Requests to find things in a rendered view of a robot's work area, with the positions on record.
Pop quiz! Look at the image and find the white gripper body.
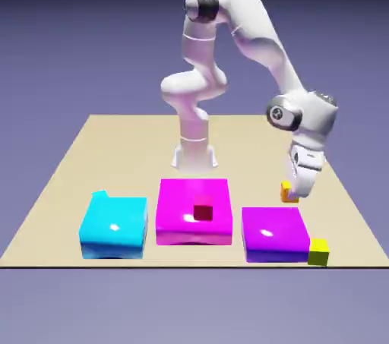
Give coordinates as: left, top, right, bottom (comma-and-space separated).
289, 144, 326, 199

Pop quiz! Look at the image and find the small yellow cube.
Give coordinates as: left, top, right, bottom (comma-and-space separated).
307, 238, 330, 267

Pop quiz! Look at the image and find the large cyan box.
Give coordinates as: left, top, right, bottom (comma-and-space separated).
77, 196, 149, 260

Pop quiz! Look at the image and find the large purple box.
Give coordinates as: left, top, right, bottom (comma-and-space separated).
241, 206, 312, 264

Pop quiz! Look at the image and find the small red cube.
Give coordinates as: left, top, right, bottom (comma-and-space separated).
193, 195, 214, 222

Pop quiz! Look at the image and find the small orange cube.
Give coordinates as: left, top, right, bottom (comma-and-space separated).
280, 180, 300, 204

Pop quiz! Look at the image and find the large magenta box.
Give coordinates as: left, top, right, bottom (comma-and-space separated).
155, 178, 233, 247

